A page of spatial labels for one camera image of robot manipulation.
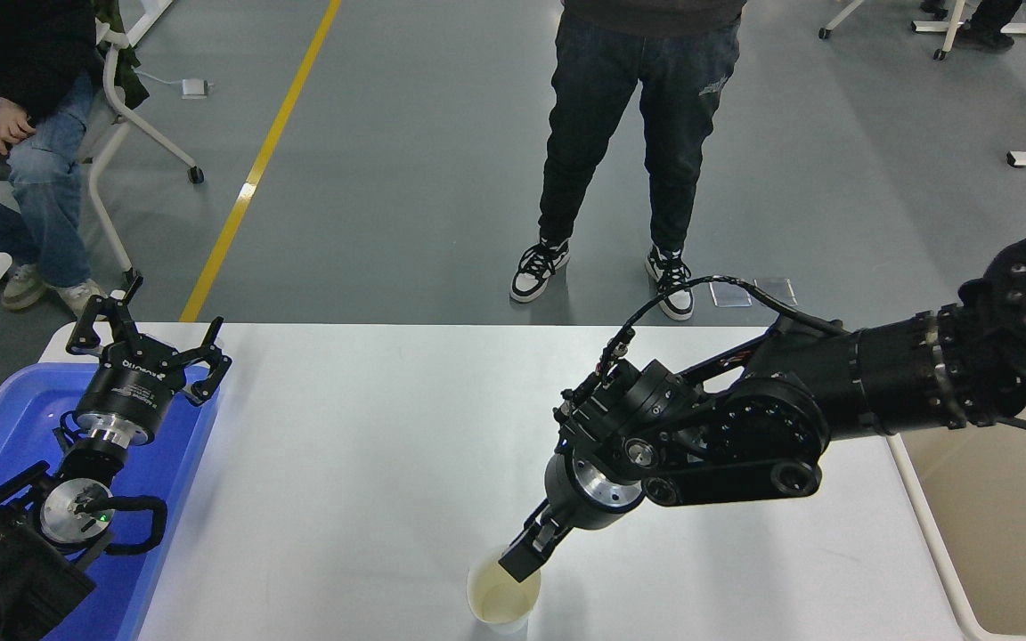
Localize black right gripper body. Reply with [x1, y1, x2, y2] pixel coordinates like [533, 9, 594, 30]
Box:
[543, 452, 647, 533]

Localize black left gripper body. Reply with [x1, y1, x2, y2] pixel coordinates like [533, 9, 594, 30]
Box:
[74, 338, 187, 437]

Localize white paper cup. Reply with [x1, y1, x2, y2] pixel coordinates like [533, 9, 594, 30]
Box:
[466, 544, 542, 635]

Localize seated person's hand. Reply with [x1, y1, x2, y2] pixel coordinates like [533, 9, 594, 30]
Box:
[0, 98, 36, 158]

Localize blue plastic tray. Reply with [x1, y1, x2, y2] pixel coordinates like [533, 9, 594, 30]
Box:
[0, 361, 222, 641]

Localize dark green jacket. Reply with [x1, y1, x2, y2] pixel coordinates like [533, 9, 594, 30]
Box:
[90, 0, 151, 112]

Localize white power adapter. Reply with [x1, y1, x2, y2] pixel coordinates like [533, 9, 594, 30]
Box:
[134, 69, 210, 100]

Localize clear floor plate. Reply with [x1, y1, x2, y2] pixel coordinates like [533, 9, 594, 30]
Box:
[754, 278, 798, 309]
[709, 279, 753, 309]

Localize standing person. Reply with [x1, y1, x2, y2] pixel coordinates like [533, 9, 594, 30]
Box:
[509, 0, 745, 322]

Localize large pale plastic bin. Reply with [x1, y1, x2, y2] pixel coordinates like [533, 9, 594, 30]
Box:
[885, 401, 1026, 641]

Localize person in black shoes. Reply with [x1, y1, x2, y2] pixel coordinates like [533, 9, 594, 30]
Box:
[921, 0, 1023, 51]

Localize white frame chair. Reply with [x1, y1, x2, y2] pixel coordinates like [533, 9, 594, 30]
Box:
[63, 0, 206, 290]

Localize white rolling frame legs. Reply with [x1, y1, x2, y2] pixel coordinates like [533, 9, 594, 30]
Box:
[818, 0, 970, 61]

